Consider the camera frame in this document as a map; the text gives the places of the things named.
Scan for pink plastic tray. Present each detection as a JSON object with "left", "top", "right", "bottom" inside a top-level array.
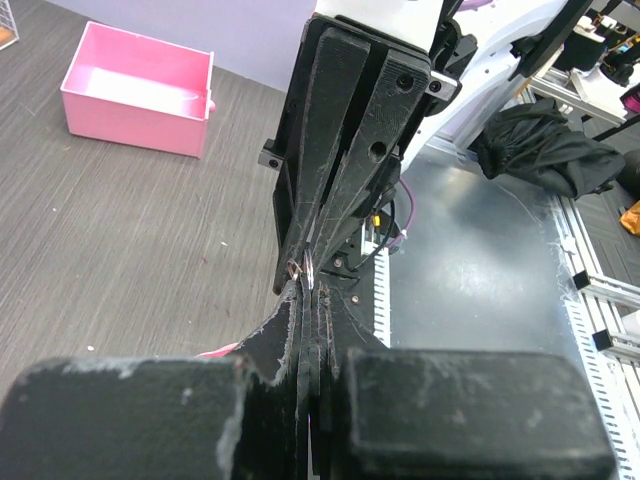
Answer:
[{"left": 60, "top": 21, "right": 216, "bottom": 158}]

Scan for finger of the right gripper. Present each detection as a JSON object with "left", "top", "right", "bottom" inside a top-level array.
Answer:
[
  {"left": 312, "top": 50, "right": 430, "bottom": 268},
  {"left": 292, "top": 27, "right": 370, "bottom": 260}
]

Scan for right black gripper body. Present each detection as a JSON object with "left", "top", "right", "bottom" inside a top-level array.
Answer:
[{"left": 263, "top": 13, "right": 461, "bottom": 293}]

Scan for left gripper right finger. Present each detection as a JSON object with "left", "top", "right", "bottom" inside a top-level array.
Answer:
[{"left": 312, "top": 284, "right": 619, "bottom": 480}]

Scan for black cloth bag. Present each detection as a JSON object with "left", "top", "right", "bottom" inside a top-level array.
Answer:
[{"left": 474, "top": 98, "right": 625, "bottom": 199}]

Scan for pink strap keyring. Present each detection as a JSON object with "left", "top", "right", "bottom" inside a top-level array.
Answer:
[{"left": 197, "top": 249, "right": 314, "bottom": 358}]

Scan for white wire wooden shelf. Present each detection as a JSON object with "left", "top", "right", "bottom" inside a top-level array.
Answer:
[{"left": 0, "top": 0, "right": 19, "bottom": 50}]

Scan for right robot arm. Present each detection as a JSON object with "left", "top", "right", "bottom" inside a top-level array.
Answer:
[{"left": 261, "top": 1, "right": 588, "bottom": 291}]

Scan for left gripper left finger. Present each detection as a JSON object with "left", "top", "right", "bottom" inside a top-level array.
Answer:
[{"left": 1, "top": 281, "right": 309, "bottom": 479}]

